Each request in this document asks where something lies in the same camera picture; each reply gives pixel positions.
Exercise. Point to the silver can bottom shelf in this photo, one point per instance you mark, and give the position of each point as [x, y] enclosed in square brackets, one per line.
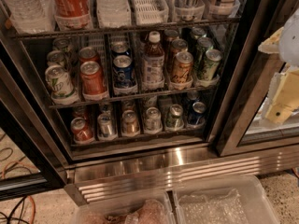
[106, 125]

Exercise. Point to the red soda can front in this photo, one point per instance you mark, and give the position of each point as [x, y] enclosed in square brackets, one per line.
[92, 77]

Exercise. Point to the orange can middle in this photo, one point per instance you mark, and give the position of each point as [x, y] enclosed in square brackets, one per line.
[176, 46]

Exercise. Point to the clear water bottle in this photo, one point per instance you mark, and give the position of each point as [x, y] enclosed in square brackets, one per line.
[32, 16]

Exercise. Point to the white green can middle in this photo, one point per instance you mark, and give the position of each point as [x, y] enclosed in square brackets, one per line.
[56, 57]

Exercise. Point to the red Coca-Cola bottle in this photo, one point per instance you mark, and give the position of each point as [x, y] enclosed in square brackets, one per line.
[73, 9]

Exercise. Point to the white empty shelf tray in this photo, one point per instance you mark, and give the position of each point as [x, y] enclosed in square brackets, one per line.
[150, 11]

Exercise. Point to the clear plastic bin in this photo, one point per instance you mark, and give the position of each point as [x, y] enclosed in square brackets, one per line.
[139, 207]
[237, 199]

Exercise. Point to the blue can bottom shelf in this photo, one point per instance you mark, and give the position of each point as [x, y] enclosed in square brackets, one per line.
[196, 113]

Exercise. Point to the green can bottom shelf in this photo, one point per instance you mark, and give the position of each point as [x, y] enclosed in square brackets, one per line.
[174, 117]

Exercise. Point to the orange can back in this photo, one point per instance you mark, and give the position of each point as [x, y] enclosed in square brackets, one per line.
[169, 36]

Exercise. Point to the brown can bottom shelf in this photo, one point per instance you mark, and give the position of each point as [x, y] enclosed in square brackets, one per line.
[129, 122]

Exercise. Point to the orange can front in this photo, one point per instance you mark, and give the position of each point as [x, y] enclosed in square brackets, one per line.
[182, 66]

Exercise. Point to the white can bottom shelf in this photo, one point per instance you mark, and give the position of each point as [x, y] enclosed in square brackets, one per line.
[153, 120]

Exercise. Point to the white green can back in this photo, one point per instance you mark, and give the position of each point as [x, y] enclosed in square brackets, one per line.
[63, 44]

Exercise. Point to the white green can front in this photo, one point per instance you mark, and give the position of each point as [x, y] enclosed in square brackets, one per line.
[59, 81]

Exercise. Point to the blue Pepsi can front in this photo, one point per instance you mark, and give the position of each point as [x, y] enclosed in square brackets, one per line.
[123, 72]

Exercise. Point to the blue Pepsi can back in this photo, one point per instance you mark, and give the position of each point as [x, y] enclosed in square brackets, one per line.
[120, 48]

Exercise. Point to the red soda can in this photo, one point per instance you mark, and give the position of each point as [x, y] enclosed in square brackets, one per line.
[88, 54]
[92, 77]

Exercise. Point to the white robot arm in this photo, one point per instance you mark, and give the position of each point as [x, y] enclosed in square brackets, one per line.
[288, 46]

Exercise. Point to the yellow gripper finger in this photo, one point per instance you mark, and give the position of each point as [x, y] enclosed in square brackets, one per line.
[270, 45]
[282, 97]

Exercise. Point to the left clear plastic bin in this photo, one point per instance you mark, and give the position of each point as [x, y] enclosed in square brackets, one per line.
[139, 207]

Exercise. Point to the blue pepsi can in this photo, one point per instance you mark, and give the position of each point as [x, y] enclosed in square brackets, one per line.
[120, 48]
[123, 72]

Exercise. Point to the red soda can back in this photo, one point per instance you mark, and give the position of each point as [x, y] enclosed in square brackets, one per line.
[88, 54]

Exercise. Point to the orange can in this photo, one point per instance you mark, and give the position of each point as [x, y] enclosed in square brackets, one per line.
[169, 36]
[176, 46]
[182, 66]

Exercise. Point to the brown tea bottle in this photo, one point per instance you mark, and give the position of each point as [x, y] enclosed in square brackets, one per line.
[153, 59]

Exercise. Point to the red can bottom shelf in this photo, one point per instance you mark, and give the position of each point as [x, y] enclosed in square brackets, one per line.
[81, 129]

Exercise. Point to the fridge door frame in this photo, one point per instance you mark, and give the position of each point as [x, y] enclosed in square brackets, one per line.
[251, 78]

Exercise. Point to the right clear plastic bin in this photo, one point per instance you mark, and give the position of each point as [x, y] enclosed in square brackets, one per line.
[237, 199]

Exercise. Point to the white green can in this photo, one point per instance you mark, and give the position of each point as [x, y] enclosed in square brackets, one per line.
[56, 57]
[63, 44]
[59, 81]

